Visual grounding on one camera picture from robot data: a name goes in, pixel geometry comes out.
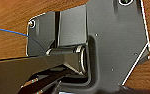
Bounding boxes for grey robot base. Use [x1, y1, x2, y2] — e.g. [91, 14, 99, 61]
[25, 0, 150, 94]

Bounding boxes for blue cable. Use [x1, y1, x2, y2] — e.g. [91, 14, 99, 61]
[0, 27, 47, 51]

